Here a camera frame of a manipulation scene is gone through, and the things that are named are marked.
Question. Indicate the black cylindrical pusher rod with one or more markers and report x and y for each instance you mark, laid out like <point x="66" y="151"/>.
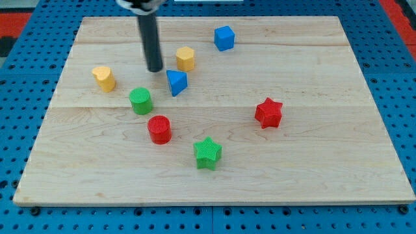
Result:
<point x="149" y="33"/>

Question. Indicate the blue triangle block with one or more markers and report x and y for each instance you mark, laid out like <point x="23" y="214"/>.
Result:
<point x="177" y="81"/>

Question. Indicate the green cylinder block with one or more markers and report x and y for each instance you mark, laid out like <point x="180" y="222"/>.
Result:
<point x="141" y="102"/>

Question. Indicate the yellow hexagon block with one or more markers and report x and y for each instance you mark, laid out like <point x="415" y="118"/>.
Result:
<point x="185" y="58"/>

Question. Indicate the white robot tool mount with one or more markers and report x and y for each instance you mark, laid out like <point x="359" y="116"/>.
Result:
<point x="141" y="7"/>

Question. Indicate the wooden board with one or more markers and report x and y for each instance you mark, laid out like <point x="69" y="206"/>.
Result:
<point x="331" y="147"/>

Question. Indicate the blue cube block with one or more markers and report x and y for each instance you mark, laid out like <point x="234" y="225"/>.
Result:
<point x="224" y="38"/>

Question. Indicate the yellow heart block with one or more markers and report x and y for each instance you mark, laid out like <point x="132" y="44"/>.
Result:
<point x="104" y="78"/>

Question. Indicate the red star block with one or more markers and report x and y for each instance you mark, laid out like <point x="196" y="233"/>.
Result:
<point x="268" y="113"/>

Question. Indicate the green star block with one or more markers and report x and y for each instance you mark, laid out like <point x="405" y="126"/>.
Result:
<point x="207" y="153"/>

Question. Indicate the red cylinder block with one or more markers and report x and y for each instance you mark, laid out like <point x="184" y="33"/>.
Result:
<point x="159" y="129"/>

